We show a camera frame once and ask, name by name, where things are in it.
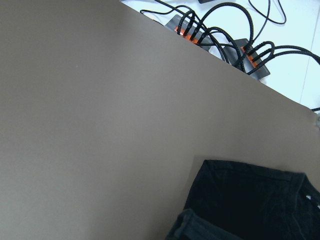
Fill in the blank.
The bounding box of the black printed t-shirt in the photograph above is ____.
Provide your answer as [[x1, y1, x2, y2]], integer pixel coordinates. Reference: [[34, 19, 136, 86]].
[[166, 160, 320, 240]]

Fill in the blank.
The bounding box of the grey orange usb hub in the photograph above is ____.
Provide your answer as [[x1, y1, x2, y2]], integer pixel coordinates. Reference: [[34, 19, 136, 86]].
[[164, 14, 213, 52], [223, 38, 271, 81]]

